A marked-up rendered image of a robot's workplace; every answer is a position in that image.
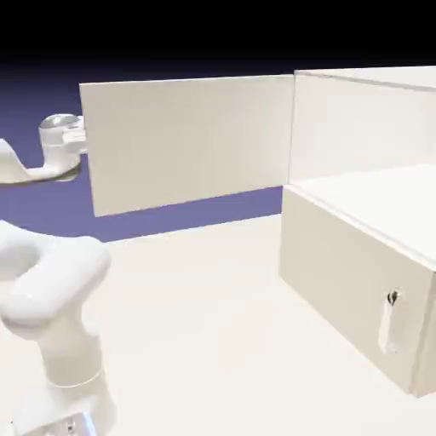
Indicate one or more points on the white cabinet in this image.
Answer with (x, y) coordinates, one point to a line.
(361, 129)

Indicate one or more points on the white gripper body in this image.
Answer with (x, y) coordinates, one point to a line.
(77, 136)

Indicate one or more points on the large white cabinet door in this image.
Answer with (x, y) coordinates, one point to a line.
(187, 143)

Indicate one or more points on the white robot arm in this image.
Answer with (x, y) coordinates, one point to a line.
(51, 306)

